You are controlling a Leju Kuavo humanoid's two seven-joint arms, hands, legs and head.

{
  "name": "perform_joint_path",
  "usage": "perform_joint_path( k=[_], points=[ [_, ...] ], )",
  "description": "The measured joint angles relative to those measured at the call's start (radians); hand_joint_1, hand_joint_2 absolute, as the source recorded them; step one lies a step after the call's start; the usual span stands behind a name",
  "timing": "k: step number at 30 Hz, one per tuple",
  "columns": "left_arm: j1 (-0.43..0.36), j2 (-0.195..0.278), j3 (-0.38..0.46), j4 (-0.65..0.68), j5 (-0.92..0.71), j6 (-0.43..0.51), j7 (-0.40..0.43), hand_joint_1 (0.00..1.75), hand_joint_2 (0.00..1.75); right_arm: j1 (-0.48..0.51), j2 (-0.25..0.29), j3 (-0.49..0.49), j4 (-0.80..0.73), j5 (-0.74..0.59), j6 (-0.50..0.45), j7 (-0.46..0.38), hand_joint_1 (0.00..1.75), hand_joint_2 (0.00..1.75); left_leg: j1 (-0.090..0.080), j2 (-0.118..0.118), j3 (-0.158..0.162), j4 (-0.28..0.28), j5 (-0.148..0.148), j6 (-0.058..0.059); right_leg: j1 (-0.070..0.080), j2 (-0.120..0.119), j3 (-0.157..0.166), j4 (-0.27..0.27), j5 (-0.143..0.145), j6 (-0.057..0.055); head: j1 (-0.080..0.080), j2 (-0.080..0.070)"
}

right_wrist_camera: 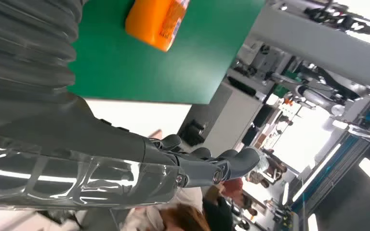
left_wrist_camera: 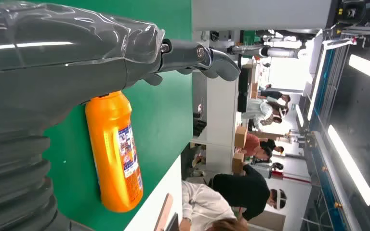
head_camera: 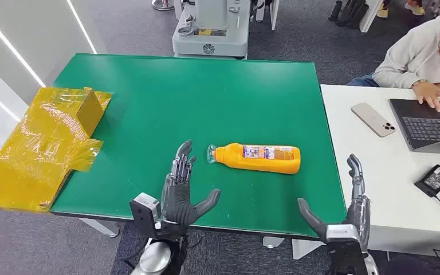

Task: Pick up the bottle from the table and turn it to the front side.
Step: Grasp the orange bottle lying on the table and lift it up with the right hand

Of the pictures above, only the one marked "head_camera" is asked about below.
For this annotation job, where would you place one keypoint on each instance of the dark grey laptop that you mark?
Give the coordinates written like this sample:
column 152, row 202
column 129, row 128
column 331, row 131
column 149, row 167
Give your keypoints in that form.
column 428, row 129

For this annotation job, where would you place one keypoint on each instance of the orange plastic bottle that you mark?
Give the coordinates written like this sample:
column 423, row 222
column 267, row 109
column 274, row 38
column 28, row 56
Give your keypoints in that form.
column 258, row 159

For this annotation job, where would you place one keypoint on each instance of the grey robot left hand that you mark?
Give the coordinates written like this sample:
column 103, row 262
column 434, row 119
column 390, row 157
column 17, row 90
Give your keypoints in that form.
column 176, row 201

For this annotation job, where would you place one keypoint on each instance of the white partition panel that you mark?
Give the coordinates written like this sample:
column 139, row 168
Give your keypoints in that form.
column 269, row 11

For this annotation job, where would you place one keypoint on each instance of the chrome stand base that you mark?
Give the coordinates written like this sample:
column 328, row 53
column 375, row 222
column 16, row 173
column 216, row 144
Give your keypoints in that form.
column 163, row 4

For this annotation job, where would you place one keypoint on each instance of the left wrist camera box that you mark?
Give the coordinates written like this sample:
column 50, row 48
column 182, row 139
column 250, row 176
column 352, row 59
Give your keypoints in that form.
column 146, row 210

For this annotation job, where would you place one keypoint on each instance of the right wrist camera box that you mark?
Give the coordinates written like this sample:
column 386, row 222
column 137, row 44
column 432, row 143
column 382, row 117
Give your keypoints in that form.
column 343, row 243

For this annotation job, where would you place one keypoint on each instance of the yellow sneaker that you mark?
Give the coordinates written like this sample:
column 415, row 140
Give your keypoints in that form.
column 382, row 12
column 415, row 7

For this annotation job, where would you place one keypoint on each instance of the white desk side panel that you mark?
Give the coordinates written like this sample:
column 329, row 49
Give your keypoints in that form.
column 370, row 15

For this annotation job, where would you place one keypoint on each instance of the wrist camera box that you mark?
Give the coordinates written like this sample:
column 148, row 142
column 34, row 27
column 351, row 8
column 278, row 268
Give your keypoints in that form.
column 343, row 243
column 146, row 210

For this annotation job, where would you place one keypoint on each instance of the black power adapter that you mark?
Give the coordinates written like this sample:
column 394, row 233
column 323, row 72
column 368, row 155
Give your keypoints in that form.
column 434, row 180

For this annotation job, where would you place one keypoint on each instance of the white robot base machine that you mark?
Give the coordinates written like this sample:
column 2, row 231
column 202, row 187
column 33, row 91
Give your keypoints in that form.
column 210, row 34

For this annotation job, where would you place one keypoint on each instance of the yellow taped cardboard box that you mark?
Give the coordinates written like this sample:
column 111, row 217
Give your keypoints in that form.
column 41, row 151

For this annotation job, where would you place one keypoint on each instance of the black boots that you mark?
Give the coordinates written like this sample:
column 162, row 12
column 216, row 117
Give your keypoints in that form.
column 347, row 13

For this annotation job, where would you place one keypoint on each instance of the beige smartphone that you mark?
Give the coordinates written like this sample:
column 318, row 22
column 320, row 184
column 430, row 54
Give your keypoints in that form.
column 373, row 119

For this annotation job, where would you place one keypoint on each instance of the person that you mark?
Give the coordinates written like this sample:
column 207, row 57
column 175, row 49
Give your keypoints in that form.
column 413, row 57

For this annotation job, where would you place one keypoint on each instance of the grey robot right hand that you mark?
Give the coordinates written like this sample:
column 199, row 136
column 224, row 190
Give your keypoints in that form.
column 358, row 212

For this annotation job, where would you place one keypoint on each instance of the large white table foot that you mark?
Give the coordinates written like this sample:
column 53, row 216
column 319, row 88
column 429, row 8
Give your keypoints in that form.
column 303, row 248

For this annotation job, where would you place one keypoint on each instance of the small white table foot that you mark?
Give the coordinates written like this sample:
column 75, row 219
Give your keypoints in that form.
column 273, row 242

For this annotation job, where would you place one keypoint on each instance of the person's hand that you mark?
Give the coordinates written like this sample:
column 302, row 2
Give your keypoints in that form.
column 430, row 95

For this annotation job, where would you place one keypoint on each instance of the white slanted table leg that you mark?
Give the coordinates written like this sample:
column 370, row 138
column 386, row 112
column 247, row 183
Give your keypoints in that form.
column 100, row 227

